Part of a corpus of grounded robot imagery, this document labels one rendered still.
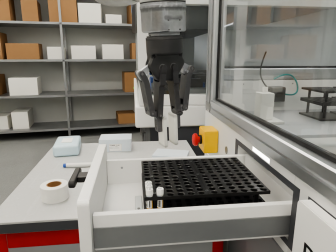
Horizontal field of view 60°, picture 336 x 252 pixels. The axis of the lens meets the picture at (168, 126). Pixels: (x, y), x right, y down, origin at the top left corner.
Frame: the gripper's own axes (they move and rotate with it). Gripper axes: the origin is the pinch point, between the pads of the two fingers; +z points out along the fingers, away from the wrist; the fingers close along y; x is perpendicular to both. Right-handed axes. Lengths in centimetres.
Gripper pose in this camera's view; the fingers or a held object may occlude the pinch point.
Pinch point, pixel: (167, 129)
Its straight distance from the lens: 64.8
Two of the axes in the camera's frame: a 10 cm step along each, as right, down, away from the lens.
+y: 8.7, -1.8, 4.5
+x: -4.8, -2.6, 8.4
